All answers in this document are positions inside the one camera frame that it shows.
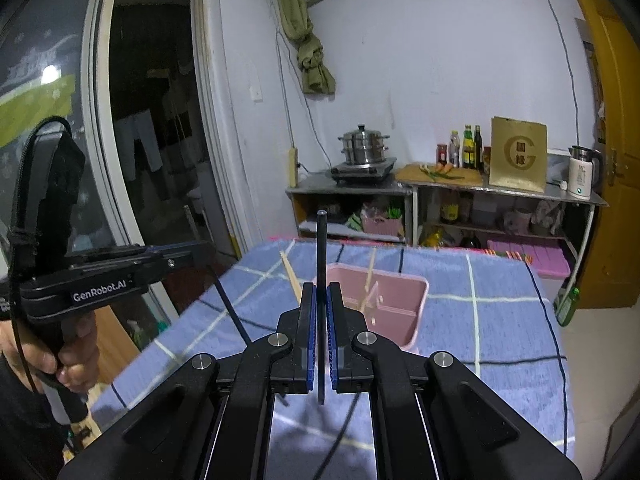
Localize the black induction cooker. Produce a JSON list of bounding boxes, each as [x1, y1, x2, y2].
[[330, 157, 398, 187]]

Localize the blue checkered blanket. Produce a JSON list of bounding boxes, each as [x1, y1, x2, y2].
[[92, 240, 576, 461]]

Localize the white electric kettle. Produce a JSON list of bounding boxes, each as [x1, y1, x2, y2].
[[567, 145, 603, 201]]

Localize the green onion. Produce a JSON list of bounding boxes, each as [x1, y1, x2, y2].
[[419, 165, 465, 181]]

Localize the yellow wooden door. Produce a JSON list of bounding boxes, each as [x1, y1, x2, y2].
[[567, 0, 640, 311]]

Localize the crumpled rag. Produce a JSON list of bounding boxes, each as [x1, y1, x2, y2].
[[531, 200, 562, 236]]

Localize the person's left hand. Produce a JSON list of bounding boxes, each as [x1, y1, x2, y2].
[[0, 310, 102, 394]]

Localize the pink storage box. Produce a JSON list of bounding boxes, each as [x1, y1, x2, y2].
[[486, 239, 571, 278]]

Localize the wall poster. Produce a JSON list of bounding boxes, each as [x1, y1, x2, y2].
[[582, 40, 608, 146]]

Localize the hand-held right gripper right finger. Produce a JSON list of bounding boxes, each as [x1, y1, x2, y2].
[[327, 282, 585, 480]]

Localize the wooden cutting board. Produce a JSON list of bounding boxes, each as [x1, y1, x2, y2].
[[395, 162, 485, 186]]

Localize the hanging white pants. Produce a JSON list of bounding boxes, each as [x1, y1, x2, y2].
[[117, 110, 163, 181]]

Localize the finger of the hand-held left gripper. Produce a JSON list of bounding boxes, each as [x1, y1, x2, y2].
[[67, 240, 214, 262], [65, 254, 177, 282]]

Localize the steel steamer pot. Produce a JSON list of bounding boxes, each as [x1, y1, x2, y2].
[[337, 124, 392, 166]]

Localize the small pink basket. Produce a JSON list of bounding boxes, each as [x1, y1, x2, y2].
[[361, 212, 405, 236]]

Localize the brown paper bag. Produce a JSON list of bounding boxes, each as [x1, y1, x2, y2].
[[489, 116, 548, 193]]

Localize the black chopstick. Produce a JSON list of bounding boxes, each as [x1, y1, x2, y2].
[[316, 211, 328, 405], [209, 259, 252, 347]]

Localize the glass sliding door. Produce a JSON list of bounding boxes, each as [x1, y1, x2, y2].
[[0, 0, 176, 321]]

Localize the person's left forearm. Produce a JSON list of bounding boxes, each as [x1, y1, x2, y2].
[[0, 352, 68, 480]]

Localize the tall steel table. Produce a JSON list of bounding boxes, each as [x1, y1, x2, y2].
[[395, 180, 608, 281]]

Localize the pink utensil basket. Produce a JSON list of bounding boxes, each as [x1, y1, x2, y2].
[[312, 266, 430, 352]]

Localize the white box appliance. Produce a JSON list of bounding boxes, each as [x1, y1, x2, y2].
[[546, 152, 571, 186]]

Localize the low steel table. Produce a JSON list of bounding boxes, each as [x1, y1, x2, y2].
[[285, 175, 413, 241]]

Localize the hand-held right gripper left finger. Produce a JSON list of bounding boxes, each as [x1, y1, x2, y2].
[[57, 282, 319, 480]]

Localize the green knotted curtain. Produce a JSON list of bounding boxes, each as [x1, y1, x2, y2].
[[272, 0, 337, 96]]

